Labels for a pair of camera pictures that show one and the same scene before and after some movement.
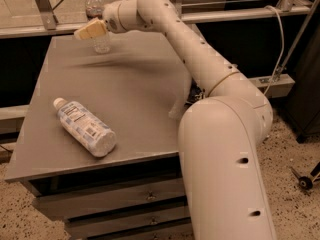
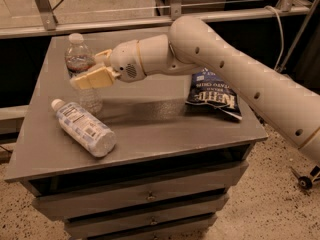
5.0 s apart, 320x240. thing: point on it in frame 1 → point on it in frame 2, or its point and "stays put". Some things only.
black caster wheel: [305, 183] stays put
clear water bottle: [93, 12] → [79, 58]
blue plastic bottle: [91, 132] stays put
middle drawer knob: [153, 221] stays put
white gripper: [110, 17] → [125, 61]
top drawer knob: [151, 196] stays put
